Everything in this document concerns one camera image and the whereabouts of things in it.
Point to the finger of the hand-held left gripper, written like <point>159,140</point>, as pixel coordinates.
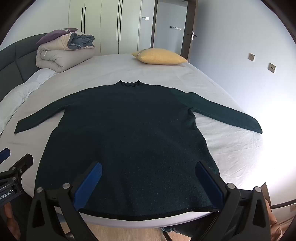
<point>22,163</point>
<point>3,155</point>

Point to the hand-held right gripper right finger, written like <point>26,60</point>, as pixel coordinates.
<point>208,183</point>

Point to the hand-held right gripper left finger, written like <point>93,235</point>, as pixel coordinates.
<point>91,179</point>

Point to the dark green sweater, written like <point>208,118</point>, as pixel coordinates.
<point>129,148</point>

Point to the person's left hand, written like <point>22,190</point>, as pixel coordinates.
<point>9,212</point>

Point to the person's leg in jeans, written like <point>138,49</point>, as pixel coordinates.
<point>177,233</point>

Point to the white quilt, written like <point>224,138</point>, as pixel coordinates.
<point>20,92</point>

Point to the folded beige duvet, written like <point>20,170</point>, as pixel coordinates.
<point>59,55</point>

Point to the bed with grey headboard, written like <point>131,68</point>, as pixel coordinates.
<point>161,71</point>

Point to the purple pillow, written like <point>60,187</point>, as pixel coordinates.
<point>55,34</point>

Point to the yellow pillow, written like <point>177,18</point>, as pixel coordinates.
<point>159,56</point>

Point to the folded grey-blue blanket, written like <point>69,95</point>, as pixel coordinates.
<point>82,41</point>

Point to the brown door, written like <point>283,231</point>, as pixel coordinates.
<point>192,30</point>

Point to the white wardrobe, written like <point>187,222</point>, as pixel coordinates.
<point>108,25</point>

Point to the white light switch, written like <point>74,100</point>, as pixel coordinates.
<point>145,18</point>

